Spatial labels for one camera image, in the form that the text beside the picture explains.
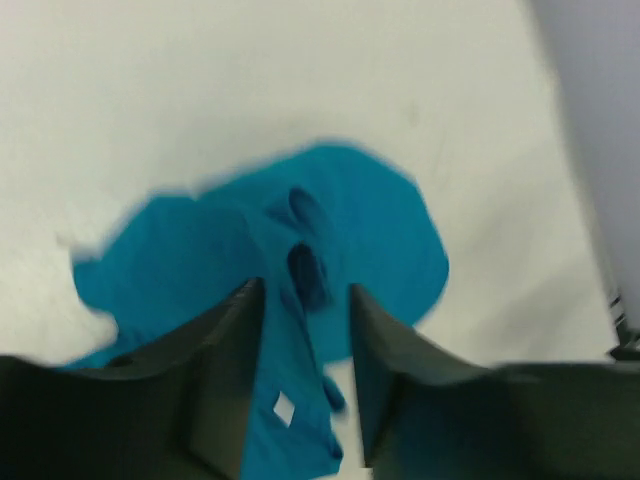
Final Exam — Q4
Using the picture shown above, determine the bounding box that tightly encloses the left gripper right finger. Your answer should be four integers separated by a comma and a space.
350, 285, 639, 479

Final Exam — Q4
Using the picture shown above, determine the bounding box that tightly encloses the teal blue t shirt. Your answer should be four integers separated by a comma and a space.
72, 143, 449, 479

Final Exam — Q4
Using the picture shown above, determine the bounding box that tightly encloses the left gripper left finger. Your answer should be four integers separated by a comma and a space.
1, 279, 265, 479

